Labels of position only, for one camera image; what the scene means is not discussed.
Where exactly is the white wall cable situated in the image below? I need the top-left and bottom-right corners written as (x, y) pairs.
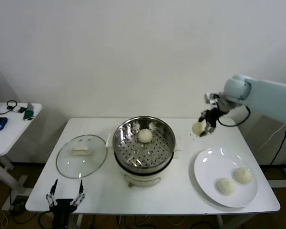
top-left (257, 123), bottom-right (286, 151)

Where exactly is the green flat object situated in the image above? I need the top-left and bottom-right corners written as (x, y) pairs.
top-left (23, 102), bottom-right (36, 121)

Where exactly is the white round plate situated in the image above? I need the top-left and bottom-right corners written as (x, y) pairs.
top-left (194, 147), bottom-right (258, 208)

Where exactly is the white electric cooker base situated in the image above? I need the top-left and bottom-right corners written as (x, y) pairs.
top-left (105, 132), bottom-right (184, 188)

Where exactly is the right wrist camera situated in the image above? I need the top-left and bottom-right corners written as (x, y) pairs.
top-left (204, 92), bottom-right (221, 105)

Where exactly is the steel steamer basket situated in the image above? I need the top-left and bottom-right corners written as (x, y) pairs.
top-left (112, 116), bottom-right (176, 170)

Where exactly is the black power cable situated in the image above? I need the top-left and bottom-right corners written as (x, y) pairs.
top-left (269, 125), bottom-right (286, 165)

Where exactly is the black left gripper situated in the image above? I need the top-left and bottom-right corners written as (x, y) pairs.
top-left (46, 179), bottom-right (86, 229)

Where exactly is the black looped cable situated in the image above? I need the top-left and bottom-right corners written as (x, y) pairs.
top-left (0, 100), bottom-right (19, 116)

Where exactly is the white side table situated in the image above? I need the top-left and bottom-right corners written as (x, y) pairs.
top-left (0, 102), bottom-right (43, 210)

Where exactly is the white steamed baozi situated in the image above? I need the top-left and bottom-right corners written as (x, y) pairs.
top-left (192, 122), bottom-right (206, 136)
top-left (216, 177), bottom-right (236, 196)
top-left (233, 167), bottom-right (253, 185)
top-left (138, 128), bottom-right (153, 144)

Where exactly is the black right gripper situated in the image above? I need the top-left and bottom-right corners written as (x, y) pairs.
top-left (198, 107), bottom-right (226, 138)

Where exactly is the glass lid with white handle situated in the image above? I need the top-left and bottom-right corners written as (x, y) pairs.
top-left (56, 134), bottom-right (108, 179)

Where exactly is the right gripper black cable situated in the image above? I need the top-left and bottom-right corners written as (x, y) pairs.
top-left (215, 104), bottom-right (251, 127)

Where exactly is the white stand frame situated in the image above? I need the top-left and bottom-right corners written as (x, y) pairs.
top-left (268, 167), bottom-right (286, 189)

